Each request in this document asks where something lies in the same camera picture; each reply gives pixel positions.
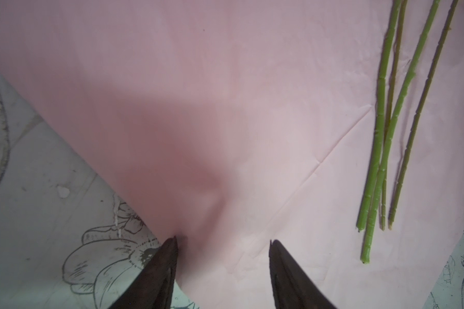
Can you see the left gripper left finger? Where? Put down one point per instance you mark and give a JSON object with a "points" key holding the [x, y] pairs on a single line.
{"points": [[153, 287]]}

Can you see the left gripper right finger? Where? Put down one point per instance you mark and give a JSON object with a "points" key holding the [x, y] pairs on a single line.
{"points": [[292, 288]]}

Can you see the white fake flower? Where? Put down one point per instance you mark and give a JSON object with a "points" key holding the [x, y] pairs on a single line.
{"points": [[394, 101]]}

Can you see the purple pink wrapping paper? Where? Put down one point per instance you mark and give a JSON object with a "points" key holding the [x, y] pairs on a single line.
{"points": [[227, 123]]}

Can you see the orange pink fake rose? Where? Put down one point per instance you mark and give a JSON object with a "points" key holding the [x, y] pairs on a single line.
{"points": [[378, 137]]}

